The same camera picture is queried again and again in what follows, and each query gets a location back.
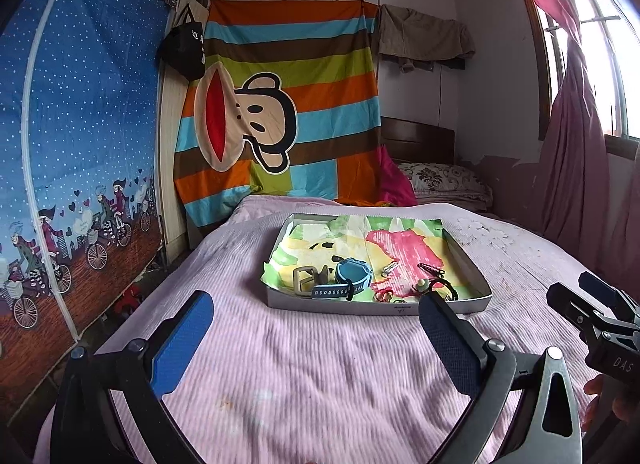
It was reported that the red toy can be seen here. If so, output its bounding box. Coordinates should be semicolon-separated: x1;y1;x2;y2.
116;285;147;319

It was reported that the colourful cartoon paper liner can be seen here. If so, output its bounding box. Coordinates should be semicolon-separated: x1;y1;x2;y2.
262;215;447;303

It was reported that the blue dotted wardrobe cover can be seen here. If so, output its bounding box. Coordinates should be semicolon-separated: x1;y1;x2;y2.
0;0;179;411

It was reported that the black tote bag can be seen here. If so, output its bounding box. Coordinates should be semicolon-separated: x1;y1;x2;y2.
158;6;209;81

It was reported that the window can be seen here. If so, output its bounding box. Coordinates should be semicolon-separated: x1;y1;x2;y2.
530;0;640;143

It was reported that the light blue wrist watch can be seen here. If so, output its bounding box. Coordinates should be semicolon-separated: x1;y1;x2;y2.
311;254;374;301

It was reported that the pink curtain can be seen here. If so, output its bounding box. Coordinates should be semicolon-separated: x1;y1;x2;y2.
501;0;615;256

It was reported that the black braided bead bracelet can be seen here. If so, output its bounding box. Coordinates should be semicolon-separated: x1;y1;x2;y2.
413;277;460;303

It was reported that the silver metal buckle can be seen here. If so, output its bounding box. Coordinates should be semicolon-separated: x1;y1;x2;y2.
292;265;329;298

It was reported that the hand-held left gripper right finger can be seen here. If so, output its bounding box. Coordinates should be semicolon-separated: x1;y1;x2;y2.
418;289;586;464

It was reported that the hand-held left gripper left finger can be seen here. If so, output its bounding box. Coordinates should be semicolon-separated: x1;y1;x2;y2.
50;289;216;464

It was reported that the white cardboard tray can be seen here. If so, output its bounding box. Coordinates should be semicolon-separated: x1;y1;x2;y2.
261;213;494;318

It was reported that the person's right hand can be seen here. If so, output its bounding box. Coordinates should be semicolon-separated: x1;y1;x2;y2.
581;374;640;434

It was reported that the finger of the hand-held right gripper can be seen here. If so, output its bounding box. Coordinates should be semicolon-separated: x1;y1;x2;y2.
546;283;610;341
578;271;640;319

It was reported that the floral patterned pillow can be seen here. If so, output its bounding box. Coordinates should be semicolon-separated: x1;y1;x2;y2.
396;162;494;206

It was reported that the dark wooden headboard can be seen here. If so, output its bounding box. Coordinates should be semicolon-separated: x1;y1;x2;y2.
380;116;457;166

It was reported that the striped monkey blanket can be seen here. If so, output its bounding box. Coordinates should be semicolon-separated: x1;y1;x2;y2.
172;0;384;238

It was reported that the hanging khaki jacket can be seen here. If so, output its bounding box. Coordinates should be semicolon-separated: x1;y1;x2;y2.
375;3;477;74

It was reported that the magenta cloth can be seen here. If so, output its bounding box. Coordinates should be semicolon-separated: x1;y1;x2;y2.
375;145;419;208

